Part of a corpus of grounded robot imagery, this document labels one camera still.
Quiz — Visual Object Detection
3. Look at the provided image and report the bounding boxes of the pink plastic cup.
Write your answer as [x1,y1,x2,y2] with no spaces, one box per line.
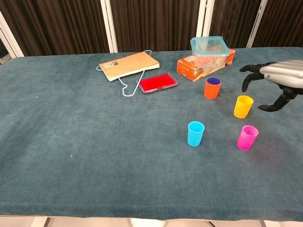
[237,125,259,151]

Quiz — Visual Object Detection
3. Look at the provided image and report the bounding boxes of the red ink pad case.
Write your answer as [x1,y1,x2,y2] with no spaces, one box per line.
[136,72,179,95]

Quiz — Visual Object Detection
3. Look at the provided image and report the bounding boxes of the clear container teal lid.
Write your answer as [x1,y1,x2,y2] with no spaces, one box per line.
[190,35,231,71]

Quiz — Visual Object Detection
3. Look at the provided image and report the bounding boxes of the light blue wire hanger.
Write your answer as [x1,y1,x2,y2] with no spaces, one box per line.
[96,50,152,97]

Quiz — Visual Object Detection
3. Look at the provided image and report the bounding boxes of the teal velvet tablecloth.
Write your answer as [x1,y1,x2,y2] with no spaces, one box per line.
[0,46,303,219]

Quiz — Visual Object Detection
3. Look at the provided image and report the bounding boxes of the yellow plastic cup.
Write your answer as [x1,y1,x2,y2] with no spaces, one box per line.
[233,95,254,119]

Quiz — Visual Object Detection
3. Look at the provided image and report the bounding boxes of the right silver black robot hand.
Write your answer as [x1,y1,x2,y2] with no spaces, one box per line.
[239,59,303,112]

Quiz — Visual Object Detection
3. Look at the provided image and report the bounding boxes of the light blue plastic cup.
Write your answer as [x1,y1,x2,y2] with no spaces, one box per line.
[187,121,205,148]

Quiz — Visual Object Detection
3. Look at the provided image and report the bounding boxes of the orange cardboard box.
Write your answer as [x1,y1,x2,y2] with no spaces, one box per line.
[177,48,236,82]

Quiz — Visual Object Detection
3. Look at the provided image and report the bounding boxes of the white screen frame post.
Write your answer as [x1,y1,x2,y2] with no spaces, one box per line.
[246,0,269,49]
[99,0,118,53]
[196,0,215,45]
[0,10,25,65]

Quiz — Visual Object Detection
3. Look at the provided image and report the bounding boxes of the kraft spiral notebook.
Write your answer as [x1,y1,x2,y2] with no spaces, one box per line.
[99,51,160,82]

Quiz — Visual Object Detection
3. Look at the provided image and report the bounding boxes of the dark pleated screen panel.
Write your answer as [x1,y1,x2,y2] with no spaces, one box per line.
[252,0,303,48]
[0,0,110,57]
[209,0,262,49]
[110,0,202,53]

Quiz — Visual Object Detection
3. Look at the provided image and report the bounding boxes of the orange plastic cup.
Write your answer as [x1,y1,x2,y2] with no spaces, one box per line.
[204,77,222,100]

